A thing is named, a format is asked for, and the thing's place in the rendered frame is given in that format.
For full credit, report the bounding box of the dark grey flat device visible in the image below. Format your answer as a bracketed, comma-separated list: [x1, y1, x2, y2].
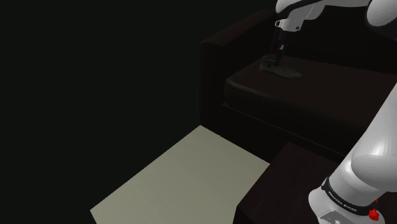
[259, 54, 303, 80]

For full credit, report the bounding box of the dark brown sofa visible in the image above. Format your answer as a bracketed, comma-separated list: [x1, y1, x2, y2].
[198, 8, 397, 165]

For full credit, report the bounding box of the dark robot stand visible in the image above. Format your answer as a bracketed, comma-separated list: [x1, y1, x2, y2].
[232, 141, 342, 224]

